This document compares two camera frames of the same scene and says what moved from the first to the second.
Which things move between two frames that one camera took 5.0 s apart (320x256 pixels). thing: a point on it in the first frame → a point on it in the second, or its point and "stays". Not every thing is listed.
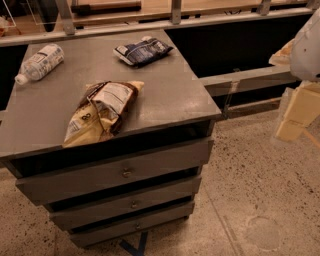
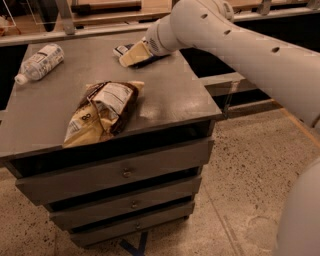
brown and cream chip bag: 101,111 stays
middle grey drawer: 90,211 stays
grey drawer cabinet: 109,133 stays
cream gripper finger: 302,108 → 138,53
